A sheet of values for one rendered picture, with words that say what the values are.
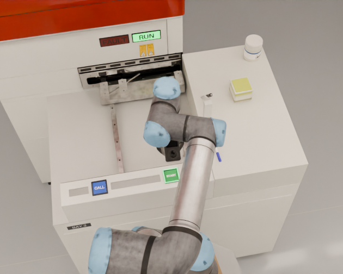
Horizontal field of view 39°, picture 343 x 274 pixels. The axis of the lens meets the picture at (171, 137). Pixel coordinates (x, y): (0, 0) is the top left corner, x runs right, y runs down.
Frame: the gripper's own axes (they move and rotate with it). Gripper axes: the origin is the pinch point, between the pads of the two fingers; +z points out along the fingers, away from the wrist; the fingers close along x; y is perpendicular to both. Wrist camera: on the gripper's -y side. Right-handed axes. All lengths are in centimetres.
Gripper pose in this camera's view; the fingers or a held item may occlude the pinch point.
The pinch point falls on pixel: (170, 156)
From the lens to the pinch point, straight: 163.1
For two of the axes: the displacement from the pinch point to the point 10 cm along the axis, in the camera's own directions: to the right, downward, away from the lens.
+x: -9.8, 1.6, -0.8
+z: 0.2, 5.6, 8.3
